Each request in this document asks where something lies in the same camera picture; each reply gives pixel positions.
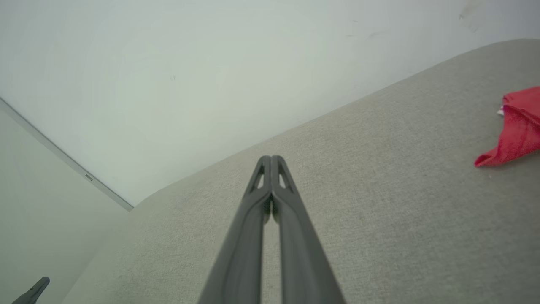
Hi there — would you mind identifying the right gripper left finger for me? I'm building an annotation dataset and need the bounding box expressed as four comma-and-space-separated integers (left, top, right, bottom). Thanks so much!
198, 155, 272, 304

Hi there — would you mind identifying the grey metal partition frame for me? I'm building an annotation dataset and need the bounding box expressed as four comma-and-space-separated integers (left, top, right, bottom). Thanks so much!
0, 97, 135, 212

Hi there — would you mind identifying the red basketball jersey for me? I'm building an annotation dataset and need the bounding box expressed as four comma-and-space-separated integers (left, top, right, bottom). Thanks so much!
474, 87, 540, 168

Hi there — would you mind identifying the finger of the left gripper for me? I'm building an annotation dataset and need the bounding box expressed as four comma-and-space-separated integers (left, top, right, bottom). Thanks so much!
11, 276, 51, 304

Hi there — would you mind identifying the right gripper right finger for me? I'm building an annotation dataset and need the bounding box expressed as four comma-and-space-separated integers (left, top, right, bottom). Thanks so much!
271, 155, 347, 304

